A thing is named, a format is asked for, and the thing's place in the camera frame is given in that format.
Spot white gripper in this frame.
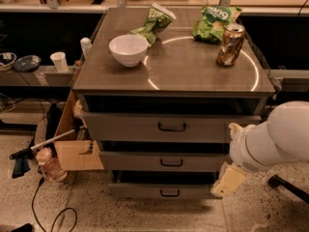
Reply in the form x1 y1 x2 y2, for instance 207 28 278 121
210 122 274 199

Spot grey bottom drawer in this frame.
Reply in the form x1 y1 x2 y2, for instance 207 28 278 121
108 171 218 199

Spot grey drawer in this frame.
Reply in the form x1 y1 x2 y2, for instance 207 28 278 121
84 112 261 143
99 151 230 172
108 171 218 199

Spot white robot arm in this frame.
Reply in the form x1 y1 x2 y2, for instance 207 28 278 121
211 101 309 197

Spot grey drawer cabinet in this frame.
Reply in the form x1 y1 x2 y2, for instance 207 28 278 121
71 6 276 201

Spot grey middle drawer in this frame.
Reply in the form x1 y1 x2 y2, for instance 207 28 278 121
99 151 230 172

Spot grey top drawer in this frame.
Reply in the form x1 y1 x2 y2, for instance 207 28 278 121
84 112 261 143

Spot black chair leg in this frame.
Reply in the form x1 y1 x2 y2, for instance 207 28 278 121
267 175 309 204

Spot crushed gold soda can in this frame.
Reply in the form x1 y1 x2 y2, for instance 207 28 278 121
216 23 246 67

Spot green chip bag right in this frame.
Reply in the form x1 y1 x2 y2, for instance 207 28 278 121
191 6 241 43

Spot green chip bag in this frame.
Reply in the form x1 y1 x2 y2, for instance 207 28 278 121
130 3 176 46
191 6 241 43

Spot cardboard box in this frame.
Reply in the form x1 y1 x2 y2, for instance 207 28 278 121
54 91 103 171

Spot white bowl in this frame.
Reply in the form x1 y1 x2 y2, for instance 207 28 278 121
109 34 148 67

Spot green chip bag left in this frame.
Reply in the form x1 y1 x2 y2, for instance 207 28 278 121
130 3 176 46

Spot clear plastic jug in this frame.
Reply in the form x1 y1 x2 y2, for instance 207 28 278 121
36 148 68 182

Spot white plastic bottle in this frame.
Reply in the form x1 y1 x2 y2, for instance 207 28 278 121
80 38 92 59

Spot white paper cup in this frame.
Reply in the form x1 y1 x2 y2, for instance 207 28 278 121
50 51 69 73

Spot grabber stick tool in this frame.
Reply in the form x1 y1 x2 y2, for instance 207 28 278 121
9 126 85 179

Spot grey side shelf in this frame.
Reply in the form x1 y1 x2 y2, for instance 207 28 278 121
0 66 74 87

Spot blue plate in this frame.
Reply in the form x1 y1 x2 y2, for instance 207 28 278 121
14 55 41 73

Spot small bowl far left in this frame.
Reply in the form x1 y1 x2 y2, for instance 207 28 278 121
0 52 16 72

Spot black floor cable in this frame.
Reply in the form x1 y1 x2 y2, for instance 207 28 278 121
31 177 78 232

